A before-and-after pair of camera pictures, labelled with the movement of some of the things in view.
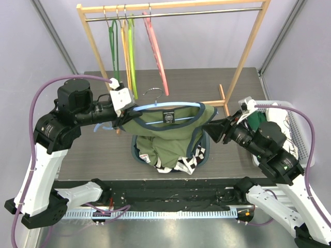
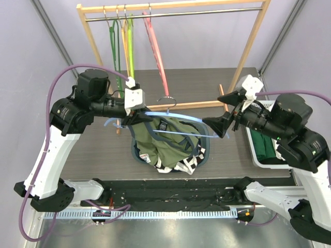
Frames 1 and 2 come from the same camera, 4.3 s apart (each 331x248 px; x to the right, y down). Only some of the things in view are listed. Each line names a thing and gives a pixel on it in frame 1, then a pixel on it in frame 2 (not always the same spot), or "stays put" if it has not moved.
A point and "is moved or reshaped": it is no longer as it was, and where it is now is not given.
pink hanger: [147, 19] stays put
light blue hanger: [108, 126] → [169, 113]
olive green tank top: [167, 134] is moved or reshaped
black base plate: [172, 195] stays put
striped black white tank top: [186, 165] stays put
